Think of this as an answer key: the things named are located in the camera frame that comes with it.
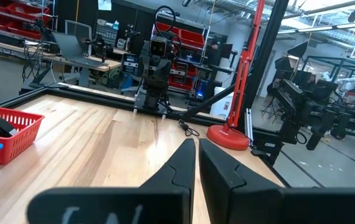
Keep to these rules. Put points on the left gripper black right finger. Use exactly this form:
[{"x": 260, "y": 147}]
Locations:
[{"x": 233, "y": 193}]

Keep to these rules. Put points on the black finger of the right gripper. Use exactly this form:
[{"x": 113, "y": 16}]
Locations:
[
  {"x": 159, "y": 76},
  {"x": 151, "y": 76}
]

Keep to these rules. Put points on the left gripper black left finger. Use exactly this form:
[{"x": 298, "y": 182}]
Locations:
[{"x": 177, "y": 174}]

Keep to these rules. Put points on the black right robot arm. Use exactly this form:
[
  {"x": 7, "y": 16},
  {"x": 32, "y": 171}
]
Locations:
[{"x": 152, "y": 99}]

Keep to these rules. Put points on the wooden desk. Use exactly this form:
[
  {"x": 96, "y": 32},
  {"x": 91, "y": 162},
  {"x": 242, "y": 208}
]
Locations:
[{"x": 112, "y": 63}]

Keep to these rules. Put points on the black clamp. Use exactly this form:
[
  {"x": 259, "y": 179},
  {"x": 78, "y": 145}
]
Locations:
[{"x": 258, "y": 152}]

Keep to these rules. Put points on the metal shelf rack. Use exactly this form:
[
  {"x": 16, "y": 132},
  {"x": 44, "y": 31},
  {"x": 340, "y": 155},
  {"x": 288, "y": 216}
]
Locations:
[
  {"x": 15, "y": 18},
  {"x": 190, "y": 37}
]

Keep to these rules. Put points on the red lamp stand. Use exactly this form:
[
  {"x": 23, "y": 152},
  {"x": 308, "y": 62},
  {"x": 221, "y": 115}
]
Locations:
[{"x": 227, "y": 137}]

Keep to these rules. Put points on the grey laptop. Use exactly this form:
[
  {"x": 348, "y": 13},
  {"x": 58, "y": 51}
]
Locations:
[{"x": 68, "y": 46}]

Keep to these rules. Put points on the black stand foot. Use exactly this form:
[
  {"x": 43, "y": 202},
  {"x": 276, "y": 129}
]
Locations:
[{"x": 48, "y": 84}]

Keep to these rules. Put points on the black robot station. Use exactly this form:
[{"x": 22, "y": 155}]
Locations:
[{"x": 299, "y": 105}]

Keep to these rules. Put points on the red plastic bin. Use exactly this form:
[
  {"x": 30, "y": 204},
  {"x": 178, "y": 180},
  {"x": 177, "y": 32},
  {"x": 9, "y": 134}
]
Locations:
[{"x": 18, "y": 137}]

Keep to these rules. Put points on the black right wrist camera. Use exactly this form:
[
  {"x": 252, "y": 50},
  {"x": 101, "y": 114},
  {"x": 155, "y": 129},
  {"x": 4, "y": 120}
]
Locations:
[{"x": 158, "y": 48}]

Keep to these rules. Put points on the black aluminium rig frame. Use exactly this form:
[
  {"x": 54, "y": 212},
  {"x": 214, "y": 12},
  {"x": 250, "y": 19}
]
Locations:
[{"x": 87, "y": 97}]

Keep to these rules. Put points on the silver metal bracket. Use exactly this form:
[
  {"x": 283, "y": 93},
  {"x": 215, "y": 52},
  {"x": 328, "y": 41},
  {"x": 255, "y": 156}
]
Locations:
[{"x": 248, "y": 124}]

